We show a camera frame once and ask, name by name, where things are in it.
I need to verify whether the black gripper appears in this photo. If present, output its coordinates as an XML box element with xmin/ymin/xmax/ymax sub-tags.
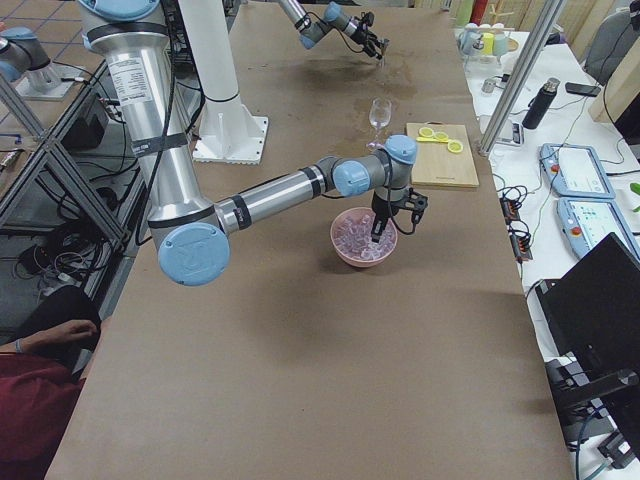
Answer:
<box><xmin>349</xmin><ymin>17</ymin><xmax>390</xmax><ymax>60</ymax></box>
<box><xmin>371</xmin><ymin>193</ymin><xmax>399</xmax><ymax>246</ymax></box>

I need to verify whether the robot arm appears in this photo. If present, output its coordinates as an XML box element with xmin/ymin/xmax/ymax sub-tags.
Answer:
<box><xmin>79</xmin><ymin>1</ymin><xmax>427</xmax><ymax>286</ymax></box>
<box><xmin>277</xmin><ymin>0</ymin><xmax>389</xmax><ymax>61</ymax></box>

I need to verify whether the clear ice cubes pile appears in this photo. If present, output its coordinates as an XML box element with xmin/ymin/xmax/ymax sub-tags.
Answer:
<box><xmin>334</xmin><ymin>214</ymin><xmax>395</xmax><ymax>261</ymax></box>

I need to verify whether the clear wine glass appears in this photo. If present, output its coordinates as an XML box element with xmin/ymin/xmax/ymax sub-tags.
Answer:
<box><xmin>367</xmin><ymin>97</ymin><xmax>392</xmax><ymax>151</ymax></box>

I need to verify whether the person hand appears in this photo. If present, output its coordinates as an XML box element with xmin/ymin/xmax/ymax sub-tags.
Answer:
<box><xmin>47</xmin><ymin>319</ymin><xmax>100</xmax><ymax>344</ymax></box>

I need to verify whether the pink bowl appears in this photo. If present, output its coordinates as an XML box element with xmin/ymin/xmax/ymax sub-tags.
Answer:
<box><xmin>330</xmin><ymin>207</ymin><xmax>398</xmax><ymax>268</ymax></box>

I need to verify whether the bamboo cutting board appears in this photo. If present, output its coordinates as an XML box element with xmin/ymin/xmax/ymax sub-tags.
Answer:
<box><xmin>406</xmin><ymin>123</ymin><xmax>479</xmax><ymax>188</ymax></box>

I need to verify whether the blue cup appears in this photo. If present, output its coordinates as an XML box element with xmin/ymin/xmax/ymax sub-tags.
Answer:
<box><xmin>457</xmin><ymin>29</ymin><xmax>482</xmax><ymax>56</ymax></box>

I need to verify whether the lemon slice far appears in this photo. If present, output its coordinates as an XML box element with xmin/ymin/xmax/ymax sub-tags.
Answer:
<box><xmin>447</xmin><ymin>141</ymin><xmax>463</xmax><ymax>153</ymax></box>

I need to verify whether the green cup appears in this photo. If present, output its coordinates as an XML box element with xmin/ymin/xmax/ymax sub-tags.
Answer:
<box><xmin>492</xmin><ymin>33</ymin><xmax>509</xmax><ymax>58</ymax></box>

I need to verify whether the orange grey connector block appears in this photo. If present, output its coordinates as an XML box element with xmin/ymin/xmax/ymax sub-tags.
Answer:
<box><xmin>500</xmin><ymin>198</ymin><xmax>521</xmax><ymax>225</ymax></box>

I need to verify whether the black water bottle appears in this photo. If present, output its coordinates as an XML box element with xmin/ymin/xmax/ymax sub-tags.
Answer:
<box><xmin>522</xmin><ymin>77</ymin><xmax>560</xmax><ymax>130</ymax></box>

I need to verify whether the teach pendant upper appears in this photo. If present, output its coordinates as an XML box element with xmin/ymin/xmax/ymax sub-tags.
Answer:
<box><xmin>539</xmin><ymin>143</ymin><xmax>615</xmax><ymax>199</ymax></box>

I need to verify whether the teach pendant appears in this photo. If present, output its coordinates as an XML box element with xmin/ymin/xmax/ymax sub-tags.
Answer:
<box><xmin>556</xmin><ymin>197</ymin><xmax>639</xmax><ymax>259</ymax></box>
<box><xmin>539</xmin><ymin>143</ymin><xmax>615</xmax><ymax>199</ymax></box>

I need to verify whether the teach pendant lower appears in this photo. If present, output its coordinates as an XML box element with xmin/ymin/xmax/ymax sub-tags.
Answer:
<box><xmin>556</xmin><ymin>197</ymin><xmax>639</xmax><ymax>259</ymax></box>

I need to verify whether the black smartphone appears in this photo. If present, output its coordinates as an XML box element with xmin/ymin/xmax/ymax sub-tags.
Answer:
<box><xmin>565</xmin><ymin>82</ymin><xmax>601</xmax><ymax>98</ymax></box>

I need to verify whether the black monitor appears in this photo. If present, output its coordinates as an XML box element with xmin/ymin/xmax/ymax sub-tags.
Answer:
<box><xmin>536</xmin><ymin>233</ymin><xmax>639</xmax><ymax>380</ymax></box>

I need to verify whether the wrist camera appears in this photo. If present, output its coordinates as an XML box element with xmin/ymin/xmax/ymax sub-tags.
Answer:
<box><xmin>360</xmin><ymin>11</ymin><xmax>375</xmax><ymax>27</ymax></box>
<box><xmin>404</xmin><ymin>187</ymin><xmax>428</xmax><ymax>225</ymax></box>

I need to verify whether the lemon slice near handle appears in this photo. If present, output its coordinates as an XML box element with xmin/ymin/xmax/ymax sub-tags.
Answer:
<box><xmin>419</xmin><ymin>127</ymin><xmax>434</xmax><ymax>138</ymax></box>

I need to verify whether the aluminium frame post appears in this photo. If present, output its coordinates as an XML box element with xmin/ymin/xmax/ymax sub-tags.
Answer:
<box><xmin>478</xmin><ymin>0</ymin><xmax>566</xmax><ymax>157</ymax></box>

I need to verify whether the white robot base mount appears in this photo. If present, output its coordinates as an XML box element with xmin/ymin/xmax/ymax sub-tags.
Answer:
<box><xmin>179</xmin><ymin>0</ymin><xmax>269</xmax><ymax>165</ymax></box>

